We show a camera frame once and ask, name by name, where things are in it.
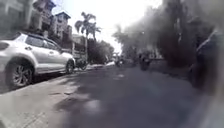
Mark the motorcycle with rider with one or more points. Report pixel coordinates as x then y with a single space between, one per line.
119 61
144 61

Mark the grey asphalt road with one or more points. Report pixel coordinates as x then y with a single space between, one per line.
126 100

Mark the multi-storey building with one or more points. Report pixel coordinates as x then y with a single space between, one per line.
40 20

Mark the dark trees beside road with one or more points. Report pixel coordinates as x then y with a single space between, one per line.
166 33

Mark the dark vehicle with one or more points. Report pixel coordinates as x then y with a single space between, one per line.
208 63

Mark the white car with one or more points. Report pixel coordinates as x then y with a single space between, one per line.
36 55

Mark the palm tree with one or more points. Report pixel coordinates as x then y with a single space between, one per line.
86 26

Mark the small vehicle behind car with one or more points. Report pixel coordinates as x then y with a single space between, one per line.
80 59

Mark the dark bushy tree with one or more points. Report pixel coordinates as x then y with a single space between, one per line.
98 51

